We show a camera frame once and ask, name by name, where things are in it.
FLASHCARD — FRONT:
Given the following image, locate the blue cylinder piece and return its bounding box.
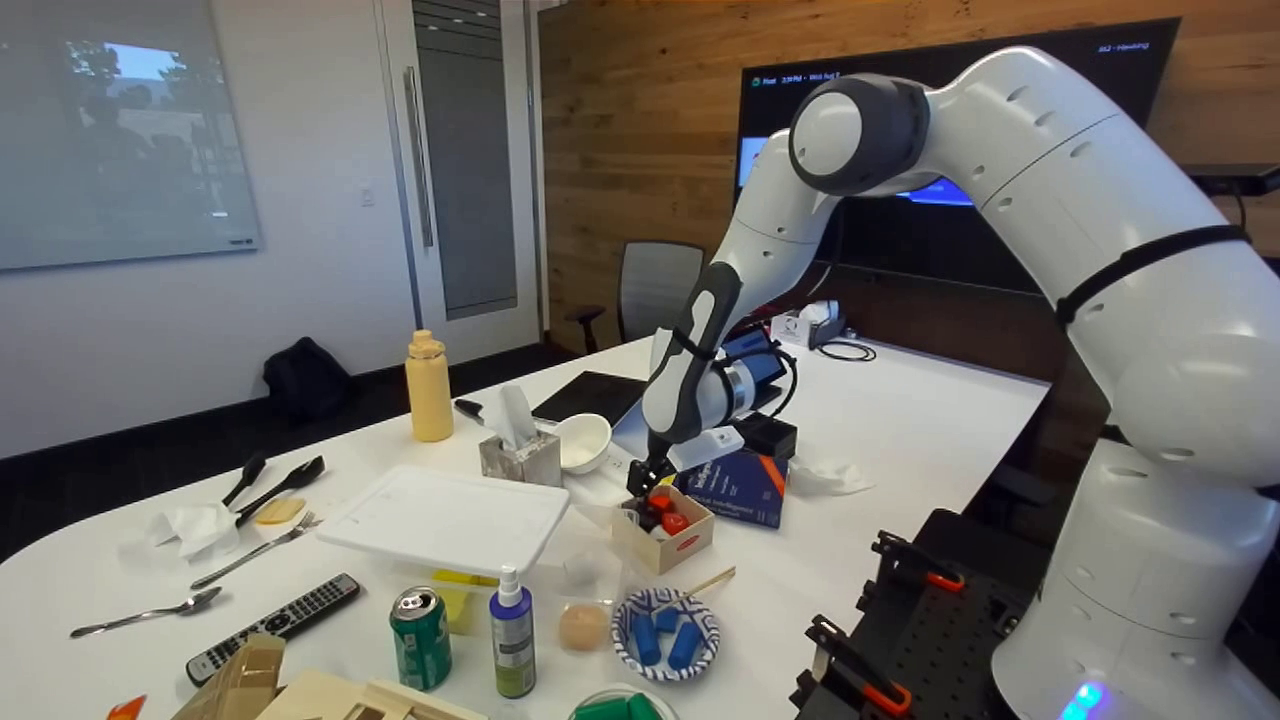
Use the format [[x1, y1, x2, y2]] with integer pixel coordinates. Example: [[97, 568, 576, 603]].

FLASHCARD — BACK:
[[628, 603, 669, 670], [665, 614, 708, 677]]

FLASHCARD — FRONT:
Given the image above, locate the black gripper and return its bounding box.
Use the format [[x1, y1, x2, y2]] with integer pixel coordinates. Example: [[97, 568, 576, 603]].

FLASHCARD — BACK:
[[623, 440, 696, 520]]

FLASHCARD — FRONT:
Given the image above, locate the black spoon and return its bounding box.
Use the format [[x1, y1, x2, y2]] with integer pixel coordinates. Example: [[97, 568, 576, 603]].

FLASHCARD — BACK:
[[220, 453, 269, 514]]

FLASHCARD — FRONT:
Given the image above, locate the dark blue book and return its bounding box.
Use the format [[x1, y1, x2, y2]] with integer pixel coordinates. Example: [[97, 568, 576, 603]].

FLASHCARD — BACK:
[[677, 444, 793, 534]]

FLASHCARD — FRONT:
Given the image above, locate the white door with glass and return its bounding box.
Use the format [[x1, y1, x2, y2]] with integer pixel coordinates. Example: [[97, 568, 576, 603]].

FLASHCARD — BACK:
[[377, 0, 547, 370]]

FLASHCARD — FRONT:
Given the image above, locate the grey office chair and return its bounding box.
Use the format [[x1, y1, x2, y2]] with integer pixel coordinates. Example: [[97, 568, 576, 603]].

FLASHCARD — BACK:
[[573, 240, 708, 355]]

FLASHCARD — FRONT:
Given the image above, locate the large wall television screen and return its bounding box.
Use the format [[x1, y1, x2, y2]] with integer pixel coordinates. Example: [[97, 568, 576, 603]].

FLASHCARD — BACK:
[[727, 15, 1183, 309]]

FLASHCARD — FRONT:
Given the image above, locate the small black box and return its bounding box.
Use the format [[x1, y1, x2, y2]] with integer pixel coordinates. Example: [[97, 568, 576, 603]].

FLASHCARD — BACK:
[[737, 409, 802, 472]]

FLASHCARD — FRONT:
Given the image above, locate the black backpack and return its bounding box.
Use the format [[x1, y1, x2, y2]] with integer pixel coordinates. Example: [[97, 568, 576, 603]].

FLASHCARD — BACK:
[[261, 334, 360, 424]]

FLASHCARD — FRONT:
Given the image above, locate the green object in bowl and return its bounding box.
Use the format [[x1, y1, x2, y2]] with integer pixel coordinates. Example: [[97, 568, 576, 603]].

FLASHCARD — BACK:
[[568, 684, 680, 720]]

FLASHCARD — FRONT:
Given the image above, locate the black spatula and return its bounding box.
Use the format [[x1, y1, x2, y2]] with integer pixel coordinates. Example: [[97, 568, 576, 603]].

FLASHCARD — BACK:
[[233, 453, 330, 534]]

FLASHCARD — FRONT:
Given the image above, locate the flat black pad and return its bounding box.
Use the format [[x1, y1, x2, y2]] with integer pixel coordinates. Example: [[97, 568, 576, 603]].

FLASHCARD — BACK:
[[530, 370, 658, 430]]

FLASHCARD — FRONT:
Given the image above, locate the yellow squeeze bottle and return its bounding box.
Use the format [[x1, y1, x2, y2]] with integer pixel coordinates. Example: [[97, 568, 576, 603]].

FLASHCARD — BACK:
[[404, 328, 456, 449]]

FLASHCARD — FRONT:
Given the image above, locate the silver fork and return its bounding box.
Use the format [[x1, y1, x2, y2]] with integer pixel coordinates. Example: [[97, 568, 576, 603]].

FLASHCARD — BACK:
[[70, 586, 228, 645]]

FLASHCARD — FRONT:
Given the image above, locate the red block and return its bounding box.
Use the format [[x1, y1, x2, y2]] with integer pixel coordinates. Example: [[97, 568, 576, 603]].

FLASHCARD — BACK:
[[645, 494, 696, 541]]

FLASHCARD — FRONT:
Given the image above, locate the wooden stick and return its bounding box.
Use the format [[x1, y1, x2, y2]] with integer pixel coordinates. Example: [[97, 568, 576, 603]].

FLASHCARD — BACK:
[[684, 564, 742, 603]]

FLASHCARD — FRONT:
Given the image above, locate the yellow sponge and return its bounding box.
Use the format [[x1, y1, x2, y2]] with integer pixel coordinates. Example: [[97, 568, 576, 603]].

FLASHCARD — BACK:
[[248, 496, 317, 538]]

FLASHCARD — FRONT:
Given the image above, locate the white box with blue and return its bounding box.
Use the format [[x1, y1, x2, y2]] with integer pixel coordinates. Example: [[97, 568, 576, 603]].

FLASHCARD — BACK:
[[772, 296, 853, 355]]

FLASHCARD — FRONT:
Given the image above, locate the white bowl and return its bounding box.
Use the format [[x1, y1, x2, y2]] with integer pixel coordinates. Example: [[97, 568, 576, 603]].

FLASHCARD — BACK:
[[547, 409, 616, 475]]

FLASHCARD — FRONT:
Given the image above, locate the beige egg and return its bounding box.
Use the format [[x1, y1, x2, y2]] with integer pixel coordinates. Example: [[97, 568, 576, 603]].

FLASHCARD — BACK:
[[551, 600, 616, 655]]

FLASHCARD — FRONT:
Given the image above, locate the white cutting board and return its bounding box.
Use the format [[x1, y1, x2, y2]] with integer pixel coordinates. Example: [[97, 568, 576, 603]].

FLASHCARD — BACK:
[[312, 462, 576, 579]]

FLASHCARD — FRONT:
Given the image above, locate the grey tissue box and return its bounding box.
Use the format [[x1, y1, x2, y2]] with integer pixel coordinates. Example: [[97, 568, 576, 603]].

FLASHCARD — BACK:
[[475, 384, 568, 488]]

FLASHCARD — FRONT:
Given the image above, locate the small tablet on stand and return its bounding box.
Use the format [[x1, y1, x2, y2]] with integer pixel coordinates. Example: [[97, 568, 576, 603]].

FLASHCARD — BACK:
[[725, 328, 793, 416]]

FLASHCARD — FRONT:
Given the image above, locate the light wooden tray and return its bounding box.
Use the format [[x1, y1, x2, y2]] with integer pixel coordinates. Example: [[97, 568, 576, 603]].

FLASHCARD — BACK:
[[255, 670, 487, 720]]

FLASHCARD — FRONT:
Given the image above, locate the black cable loop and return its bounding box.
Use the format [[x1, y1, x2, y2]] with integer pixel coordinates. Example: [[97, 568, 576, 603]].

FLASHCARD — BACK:
[[815, 337, 884, 370]]

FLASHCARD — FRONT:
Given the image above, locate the black orange clamp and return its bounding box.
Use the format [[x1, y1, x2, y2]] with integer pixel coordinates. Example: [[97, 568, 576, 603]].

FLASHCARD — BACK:
[[870, 530, 970, 600], [802, 614, 921, 720]]

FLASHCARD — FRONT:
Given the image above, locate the crumpled white tissue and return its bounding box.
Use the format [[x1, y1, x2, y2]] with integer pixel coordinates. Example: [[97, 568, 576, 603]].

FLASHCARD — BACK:
[[798, 453, 873, 499]]

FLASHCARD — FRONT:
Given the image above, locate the glass wall whiteboard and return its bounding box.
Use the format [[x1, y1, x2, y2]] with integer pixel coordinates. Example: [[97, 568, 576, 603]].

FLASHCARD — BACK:
[[0, 0, 265, 278]]

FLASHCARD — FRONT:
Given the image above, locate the yellow cup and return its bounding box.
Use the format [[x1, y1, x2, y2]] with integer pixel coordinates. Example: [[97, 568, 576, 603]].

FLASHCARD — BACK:
[[430, 568, 505, 641]]

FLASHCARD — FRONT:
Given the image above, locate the small wooden box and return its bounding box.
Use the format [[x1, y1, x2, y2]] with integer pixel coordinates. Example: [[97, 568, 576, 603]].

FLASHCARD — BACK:
[[609, 482, 720, 579]]

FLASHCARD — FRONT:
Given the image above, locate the spray bottle with blue collar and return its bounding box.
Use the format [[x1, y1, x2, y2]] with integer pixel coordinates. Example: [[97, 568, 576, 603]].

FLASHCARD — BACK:
[[484, 564, 542, 705]]

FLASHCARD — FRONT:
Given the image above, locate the blue patterned plate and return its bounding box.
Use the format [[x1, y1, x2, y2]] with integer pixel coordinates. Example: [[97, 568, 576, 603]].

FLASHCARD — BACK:
[[609, 590, 725, 687]]

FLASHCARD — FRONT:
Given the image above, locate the black remote control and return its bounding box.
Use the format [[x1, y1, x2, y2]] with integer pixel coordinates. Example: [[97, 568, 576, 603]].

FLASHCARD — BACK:
[[181, 568, 368, 694]]

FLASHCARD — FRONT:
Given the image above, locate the black mounting board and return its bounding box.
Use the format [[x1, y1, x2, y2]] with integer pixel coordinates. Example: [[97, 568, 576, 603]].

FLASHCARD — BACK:
[[790, 508, 1058, 720]]

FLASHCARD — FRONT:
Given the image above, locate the green soda can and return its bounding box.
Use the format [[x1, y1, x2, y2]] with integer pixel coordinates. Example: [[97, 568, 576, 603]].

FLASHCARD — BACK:
[[389, 586, 456, 698]]

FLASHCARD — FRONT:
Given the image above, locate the clear plastic bag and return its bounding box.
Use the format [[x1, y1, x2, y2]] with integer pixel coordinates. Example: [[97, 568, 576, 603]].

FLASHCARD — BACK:
[[122, 499, 240, 578]]

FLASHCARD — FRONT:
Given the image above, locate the light blue folder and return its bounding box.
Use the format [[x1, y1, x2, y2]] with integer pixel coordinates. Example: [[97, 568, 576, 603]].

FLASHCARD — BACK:
[[609, 395, 653, 465]]

